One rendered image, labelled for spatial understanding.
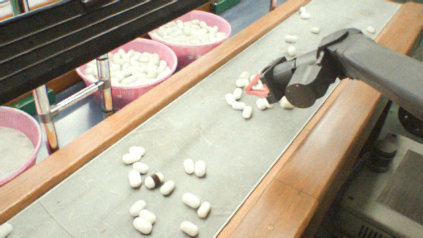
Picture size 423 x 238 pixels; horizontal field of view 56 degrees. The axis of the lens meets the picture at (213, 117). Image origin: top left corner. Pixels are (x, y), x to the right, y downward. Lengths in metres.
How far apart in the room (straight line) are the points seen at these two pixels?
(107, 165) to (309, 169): 0.40
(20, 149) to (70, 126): 0.17
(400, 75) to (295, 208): 0.30
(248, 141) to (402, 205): 0.54
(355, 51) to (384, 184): 0.67
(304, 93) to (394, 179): 0.65
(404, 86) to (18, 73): 0.45
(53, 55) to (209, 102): 0.55
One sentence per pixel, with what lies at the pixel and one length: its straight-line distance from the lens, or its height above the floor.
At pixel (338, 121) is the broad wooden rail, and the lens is 0.96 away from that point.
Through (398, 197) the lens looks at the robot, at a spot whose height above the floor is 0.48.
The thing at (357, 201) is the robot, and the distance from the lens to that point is 1.20.
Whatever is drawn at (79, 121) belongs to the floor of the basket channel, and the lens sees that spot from 1.05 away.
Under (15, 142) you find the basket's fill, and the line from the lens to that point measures 0.94.
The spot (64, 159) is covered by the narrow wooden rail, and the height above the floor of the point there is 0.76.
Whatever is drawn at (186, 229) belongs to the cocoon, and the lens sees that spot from 0.69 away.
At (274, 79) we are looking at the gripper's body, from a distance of 0.82.
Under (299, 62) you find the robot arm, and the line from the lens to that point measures 0.79.
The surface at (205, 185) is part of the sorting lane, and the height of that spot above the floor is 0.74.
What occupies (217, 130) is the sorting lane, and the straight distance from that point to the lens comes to 0.90.
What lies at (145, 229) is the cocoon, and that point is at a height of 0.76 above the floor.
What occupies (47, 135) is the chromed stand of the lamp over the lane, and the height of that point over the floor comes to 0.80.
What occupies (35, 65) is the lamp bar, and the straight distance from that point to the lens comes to 0.49.
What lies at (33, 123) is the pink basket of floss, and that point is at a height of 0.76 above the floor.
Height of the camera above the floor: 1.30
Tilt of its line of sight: 37 degrees down
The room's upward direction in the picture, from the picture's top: 4 degrees clockwise
